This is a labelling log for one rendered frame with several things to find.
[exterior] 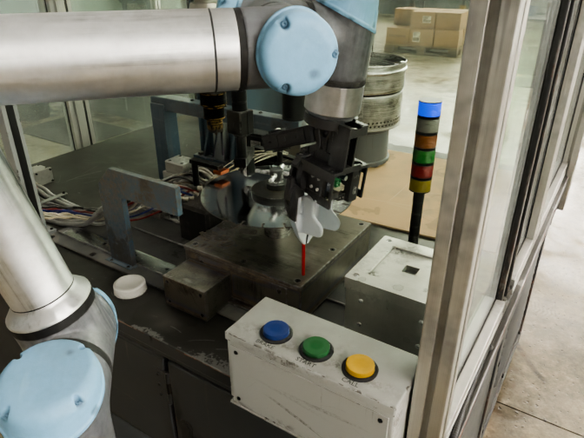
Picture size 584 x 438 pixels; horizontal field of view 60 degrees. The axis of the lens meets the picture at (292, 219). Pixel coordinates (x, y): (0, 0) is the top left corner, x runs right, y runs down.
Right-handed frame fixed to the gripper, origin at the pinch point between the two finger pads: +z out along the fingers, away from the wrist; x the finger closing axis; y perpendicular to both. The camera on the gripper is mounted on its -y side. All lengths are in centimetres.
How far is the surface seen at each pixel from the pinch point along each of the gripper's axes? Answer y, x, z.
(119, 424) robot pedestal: -7.7, -28.0, 30.1
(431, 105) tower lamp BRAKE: -4.5, 36.5, -14.4
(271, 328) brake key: 4.2, -8.6, 11.7
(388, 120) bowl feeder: -48, 87, 10
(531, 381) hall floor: 17, 119, 95
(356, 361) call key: 17.4, -4.6, 10.1
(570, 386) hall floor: 28, 127, 94
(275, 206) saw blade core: -21.2, 14.0, 9.0
